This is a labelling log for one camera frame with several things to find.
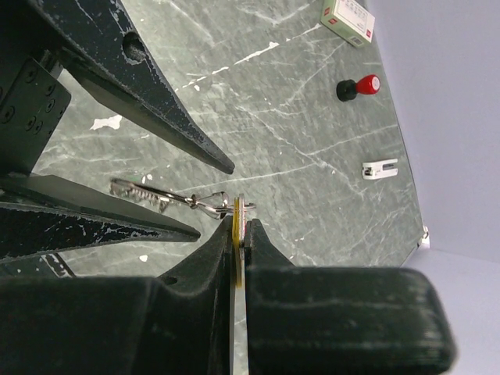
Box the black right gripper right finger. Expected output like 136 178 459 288
244 220 456 374

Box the large silver key ring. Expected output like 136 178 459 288
110 177 258 220

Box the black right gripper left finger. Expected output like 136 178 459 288
1 218 234 374

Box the red and black stamp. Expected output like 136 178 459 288
336 74 381 102

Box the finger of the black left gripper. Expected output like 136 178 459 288
1 175 201 260

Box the yellow key tag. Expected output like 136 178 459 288
232 194 245 288

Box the white cardboard box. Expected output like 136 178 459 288
320 0 375 48

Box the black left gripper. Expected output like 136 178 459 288
1 1 234 175

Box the white stapler remover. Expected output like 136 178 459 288
362 159 398 180

